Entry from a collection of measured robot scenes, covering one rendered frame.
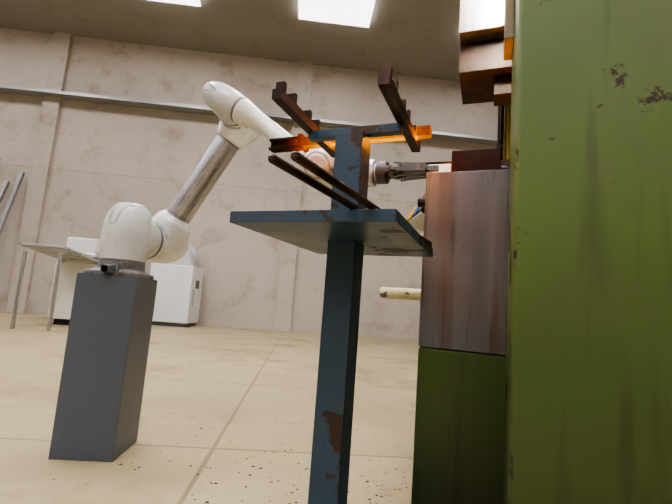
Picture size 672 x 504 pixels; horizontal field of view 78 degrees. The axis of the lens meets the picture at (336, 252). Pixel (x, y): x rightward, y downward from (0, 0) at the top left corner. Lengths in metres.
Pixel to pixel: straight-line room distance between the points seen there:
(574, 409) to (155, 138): 8.62
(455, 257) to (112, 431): 1.21
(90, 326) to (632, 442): 1.47
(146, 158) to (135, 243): 7.29
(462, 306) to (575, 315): 0.33
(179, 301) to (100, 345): 5.83
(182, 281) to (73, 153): 3.48
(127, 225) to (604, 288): 1.42
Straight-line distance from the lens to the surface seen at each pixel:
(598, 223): 0.82
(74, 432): 1.68
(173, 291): 7.45
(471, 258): 1.05
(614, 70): 0.92
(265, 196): 8.19
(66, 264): 6.92
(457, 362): 1.05
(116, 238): 1.63
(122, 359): 1.58
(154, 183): 8.69
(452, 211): 1.08
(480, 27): 1.40
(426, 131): 1.00
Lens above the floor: 0.56
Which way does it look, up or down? 7 degrees up
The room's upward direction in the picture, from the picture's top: 4 degrees clockwise
